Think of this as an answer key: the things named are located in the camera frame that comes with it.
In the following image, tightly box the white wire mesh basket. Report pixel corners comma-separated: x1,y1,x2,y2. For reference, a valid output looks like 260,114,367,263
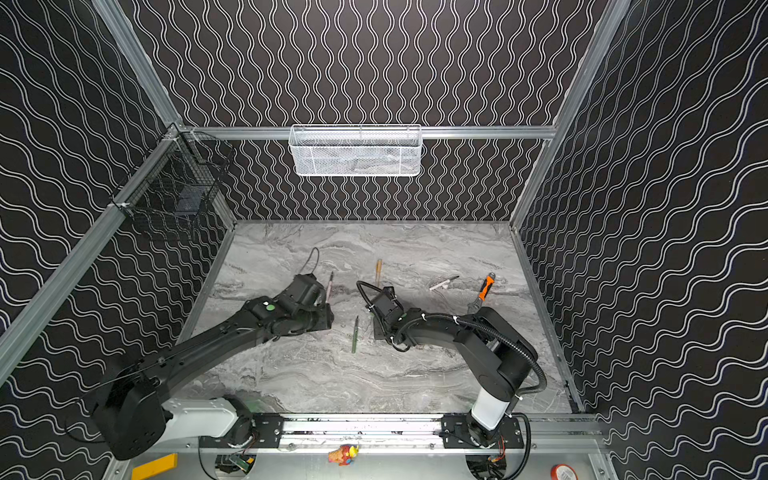
288,124,424,177

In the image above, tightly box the black wire basket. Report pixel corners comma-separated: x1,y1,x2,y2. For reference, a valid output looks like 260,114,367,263
117,131,235,243

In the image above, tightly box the red yellow toy figure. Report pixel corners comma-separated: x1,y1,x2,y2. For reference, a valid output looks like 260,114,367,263
327,445,359,466

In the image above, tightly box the green pen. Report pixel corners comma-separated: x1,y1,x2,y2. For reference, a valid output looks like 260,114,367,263
351,315,359,354

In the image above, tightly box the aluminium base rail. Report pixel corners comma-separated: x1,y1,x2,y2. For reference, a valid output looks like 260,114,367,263
202,413,603,454

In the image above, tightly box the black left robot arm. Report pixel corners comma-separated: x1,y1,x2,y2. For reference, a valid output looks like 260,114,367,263
84,274,334,461

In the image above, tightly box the tan pen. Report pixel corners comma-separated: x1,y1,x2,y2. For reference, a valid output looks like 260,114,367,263
375,259,383,287

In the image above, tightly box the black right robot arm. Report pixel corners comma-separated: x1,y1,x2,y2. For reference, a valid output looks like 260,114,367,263
356,281,548,447

